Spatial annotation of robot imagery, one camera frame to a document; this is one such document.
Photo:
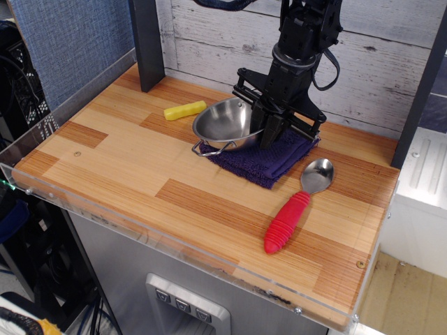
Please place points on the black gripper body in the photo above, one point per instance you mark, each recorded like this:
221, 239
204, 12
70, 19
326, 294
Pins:
284, 91

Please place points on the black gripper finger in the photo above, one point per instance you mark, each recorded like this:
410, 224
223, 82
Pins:
274, 126
258, 117

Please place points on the steel pot with two handles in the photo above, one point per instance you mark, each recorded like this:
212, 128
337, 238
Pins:
224, 126

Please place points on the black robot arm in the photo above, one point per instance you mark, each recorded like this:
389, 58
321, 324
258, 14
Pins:
307, 29

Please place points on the folded purple cloth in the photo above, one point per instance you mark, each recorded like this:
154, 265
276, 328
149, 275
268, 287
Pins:
265, 167

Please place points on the yellow plastic corn piece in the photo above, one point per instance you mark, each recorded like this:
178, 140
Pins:
174, 113

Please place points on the grey dispenser button panel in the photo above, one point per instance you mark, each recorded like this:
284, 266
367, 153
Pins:
181, 311

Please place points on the clear acrylic edge guard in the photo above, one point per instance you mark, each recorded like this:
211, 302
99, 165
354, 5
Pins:
142, 202

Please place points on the black plastic crate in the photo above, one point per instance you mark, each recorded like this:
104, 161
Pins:
23, 102

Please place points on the yellow black object bottom left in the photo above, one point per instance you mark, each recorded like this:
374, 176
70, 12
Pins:
29, 325

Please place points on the spoon with red handle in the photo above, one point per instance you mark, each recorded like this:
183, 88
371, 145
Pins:
316, 177

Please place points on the dark right upright post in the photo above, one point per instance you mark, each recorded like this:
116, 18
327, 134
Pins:
422, 93

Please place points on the dark upright post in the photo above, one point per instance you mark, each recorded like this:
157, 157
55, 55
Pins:
422, 93
147, 40

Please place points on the dark left upright post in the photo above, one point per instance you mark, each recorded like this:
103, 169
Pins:
147, 40

